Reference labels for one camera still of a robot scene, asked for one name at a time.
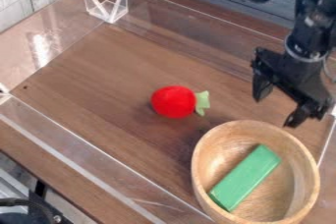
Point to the clear acrylic corner bracket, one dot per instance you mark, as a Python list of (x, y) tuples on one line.
[(106, 10)]

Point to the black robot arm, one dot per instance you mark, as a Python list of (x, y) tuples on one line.
[(312, 39)]

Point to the clear acrylic front wall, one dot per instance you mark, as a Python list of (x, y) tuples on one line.
[(120, 183)]

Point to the brown wooden bowl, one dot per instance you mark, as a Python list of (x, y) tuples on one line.
[(285, 196)]

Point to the black clamp with cable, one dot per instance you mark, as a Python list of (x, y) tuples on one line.
[(29, 210)]

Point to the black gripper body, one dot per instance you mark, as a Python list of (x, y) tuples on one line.
[(296, 78)]

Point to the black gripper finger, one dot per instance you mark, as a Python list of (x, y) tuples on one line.
[(304, 111), (261, 83)]

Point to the red plush tomato toy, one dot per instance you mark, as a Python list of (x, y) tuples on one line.
[(176, 102)]

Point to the green rectangular block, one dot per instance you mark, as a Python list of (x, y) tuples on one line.
[(244, 178)]

